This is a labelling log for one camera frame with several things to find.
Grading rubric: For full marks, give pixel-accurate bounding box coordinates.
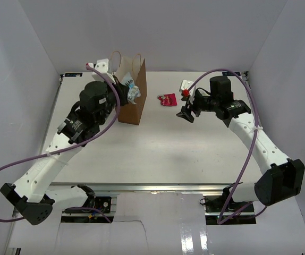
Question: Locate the silver blue snack packet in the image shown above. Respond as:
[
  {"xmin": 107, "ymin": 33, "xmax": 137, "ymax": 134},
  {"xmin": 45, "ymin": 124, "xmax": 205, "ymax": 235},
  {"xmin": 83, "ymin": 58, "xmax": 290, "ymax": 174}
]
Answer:
[{"xmin": 121, "ymin": 72, "xmax": 141, "ymax": 105}]

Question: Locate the brown paper bag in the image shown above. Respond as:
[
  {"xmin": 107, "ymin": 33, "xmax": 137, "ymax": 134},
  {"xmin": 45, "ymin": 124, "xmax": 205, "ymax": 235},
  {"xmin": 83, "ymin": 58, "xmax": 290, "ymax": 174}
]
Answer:
[{"xmin": 109, "ymin": 50, "xmax": 147, "ymax": 125}]

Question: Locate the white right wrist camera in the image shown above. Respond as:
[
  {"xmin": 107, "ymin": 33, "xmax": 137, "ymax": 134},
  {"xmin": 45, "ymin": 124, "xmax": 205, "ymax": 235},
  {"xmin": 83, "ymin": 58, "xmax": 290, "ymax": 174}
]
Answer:
[{"xmin": 179, "ymin": 80, "xmax": 196, "ymax": 101}]

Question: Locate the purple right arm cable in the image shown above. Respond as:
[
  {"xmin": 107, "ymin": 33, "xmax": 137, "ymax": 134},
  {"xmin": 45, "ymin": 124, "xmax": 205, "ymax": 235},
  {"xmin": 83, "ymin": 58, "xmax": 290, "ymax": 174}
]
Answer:
[{"xmin": 188, "ymin": 69, "xmax": 269, "ymax": 225}]

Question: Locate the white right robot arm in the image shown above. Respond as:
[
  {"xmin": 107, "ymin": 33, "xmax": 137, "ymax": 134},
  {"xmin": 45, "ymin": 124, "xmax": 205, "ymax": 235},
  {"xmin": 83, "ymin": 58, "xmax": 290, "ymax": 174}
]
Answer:
[{"xmin": 177, "ymin": 76, "xmax": 305, "ymax": 212}]

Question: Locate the aluminium front rail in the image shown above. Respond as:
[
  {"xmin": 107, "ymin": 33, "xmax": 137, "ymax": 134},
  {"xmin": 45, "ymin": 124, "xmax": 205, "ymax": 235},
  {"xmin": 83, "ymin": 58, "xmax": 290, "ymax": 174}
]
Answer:
[{"xmin": 48, "ymin": 183, "xmax": 259, "ymax": 192}]

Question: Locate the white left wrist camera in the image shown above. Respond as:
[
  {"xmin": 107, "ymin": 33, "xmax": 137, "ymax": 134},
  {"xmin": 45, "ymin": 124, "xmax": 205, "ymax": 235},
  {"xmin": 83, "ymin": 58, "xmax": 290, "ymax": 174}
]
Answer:
[{"xmin": 86, "ymin": 58, "xmax": 115, "ymax": 84}]

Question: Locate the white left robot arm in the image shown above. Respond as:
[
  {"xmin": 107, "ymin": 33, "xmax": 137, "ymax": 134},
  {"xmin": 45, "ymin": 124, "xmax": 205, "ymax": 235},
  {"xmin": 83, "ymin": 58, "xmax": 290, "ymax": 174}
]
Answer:
[{"xmin": 1, "ymin": 81, "xmax": 130, "ymax": 225}]

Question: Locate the blue label back right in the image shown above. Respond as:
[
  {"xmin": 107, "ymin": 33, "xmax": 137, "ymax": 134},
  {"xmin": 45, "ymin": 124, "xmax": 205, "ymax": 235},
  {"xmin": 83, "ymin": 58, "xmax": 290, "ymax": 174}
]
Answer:
[{"xmin": 222, "ymin": 72, "xmax": 241, "ymax": 77}]

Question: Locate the red snack packet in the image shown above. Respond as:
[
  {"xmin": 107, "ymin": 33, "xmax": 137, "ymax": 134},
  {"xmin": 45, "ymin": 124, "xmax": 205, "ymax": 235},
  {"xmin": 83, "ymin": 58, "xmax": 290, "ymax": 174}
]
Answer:
[{"xmin": 157, "ymin": 93, "xmax": 177, "ymax": 107}]

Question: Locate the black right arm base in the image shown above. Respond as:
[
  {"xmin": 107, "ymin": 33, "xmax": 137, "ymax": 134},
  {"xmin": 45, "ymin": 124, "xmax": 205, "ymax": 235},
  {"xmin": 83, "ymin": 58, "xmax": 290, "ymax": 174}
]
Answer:
[{"xmin": 199, "ymin": 195, "xmax": 256, "ymax": 226}]

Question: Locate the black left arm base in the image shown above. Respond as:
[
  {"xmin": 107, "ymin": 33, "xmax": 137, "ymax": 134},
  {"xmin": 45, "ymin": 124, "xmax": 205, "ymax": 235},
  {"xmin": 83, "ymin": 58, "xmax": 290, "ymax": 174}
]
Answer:
[{"xmin": 64, "ymin": 197, "xmax": 112, "ymax": 214}]

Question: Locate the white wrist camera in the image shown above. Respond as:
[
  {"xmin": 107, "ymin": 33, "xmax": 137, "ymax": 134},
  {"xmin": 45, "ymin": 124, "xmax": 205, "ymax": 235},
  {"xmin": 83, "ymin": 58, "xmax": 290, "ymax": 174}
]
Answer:
[
  {"xmin": 86, "ymin": 58, "xmax": 115, "ymax": 84},
  {"xmin": 179, "ymin": 80, "xmax": 196, "ymax": 101}
]

